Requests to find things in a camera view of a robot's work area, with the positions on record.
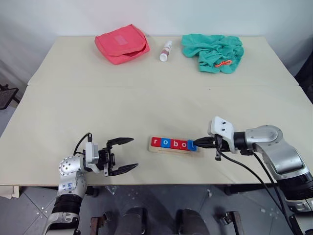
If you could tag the blue letter o block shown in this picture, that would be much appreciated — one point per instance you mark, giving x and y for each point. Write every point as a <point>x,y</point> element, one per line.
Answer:
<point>166,142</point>

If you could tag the red letter r block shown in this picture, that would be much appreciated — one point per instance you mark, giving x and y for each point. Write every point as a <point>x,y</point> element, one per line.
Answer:
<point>156,142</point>

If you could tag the blue letter t block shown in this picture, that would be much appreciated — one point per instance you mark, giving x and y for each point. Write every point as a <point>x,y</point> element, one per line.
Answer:
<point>192,146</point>

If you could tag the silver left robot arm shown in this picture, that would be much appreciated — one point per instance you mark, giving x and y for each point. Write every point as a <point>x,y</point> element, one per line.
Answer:
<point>69,166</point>

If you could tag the beige panel under table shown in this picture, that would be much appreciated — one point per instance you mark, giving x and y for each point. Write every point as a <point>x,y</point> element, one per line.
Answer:
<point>9,191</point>

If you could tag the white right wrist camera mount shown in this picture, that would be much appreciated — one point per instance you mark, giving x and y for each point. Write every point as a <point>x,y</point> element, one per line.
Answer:
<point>221,128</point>

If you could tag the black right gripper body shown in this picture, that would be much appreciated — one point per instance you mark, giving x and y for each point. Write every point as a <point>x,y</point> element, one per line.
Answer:
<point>221,145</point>

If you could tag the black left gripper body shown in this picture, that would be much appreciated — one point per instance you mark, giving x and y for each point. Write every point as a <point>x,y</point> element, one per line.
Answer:
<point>106,159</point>

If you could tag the wooden letter tray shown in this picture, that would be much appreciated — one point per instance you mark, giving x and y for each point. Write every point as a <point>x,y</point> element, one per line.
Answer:
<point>171,150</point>

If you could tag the red letter o block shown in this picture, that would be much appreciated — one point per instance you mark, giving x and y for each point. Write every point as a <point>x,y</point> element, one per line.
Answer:
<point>184,144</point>

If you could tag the red letter b block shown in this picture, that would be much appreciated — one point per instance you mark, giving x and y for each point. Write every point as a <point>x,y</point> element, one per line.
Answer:
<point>175,143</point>

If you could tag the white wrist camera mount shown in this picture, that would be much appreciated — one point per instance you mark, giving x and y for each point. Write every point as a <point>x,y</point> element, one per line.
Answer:
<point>91,153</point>
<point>221,128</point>

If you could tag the small white bottle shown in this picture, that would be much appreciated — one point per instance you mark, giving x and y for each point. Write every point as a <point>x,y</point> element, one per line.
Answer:
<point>165,52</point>

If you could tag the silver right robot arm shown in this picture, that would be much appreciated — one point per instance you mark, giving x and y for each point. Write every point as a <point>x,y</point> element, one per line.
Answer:
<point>264,137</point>

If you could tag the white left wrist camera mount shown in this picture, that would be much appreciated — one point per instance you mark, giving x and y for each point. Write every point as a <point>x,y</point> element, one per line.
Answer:
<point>91,153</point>

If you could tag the black metal table frame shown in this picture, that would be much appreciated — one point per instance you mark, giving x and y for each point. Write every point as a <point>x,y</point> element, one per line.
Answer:
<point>244,189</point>

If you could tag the rusty metal bracket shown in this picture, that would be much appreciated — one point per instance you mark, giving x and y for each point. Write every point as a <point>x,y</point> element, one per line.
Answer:
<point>96,224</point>
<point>232,222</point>

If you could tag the dark object at room edge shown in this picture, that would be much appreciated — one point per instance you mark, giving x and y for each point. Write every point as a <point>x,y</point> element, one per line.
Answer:
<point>306,78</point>

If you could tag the black metal stand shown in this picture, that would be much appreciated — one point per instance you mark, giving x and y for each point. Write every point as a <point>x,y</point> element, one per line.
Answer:
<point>6,98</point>

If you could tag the crumpled green cloth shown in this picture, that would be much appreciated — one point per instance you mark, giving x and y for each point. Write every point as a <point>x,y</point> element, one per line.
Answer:
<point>210,49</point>

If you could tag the dark rounded shape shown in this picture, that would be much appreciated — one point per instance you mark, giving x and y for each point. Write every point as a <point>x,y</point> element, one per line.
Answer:
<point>192,223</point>
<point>134,222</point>

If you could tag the red fabric pouch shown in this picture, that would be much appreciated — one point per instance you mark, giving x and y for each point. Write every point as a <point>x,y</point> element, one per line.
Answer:
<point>119,45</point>

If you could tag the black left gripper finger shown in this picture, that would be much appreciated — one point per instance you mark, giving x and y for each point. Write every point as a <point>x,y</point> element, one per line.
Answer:
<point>123,169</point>
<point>121,140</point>

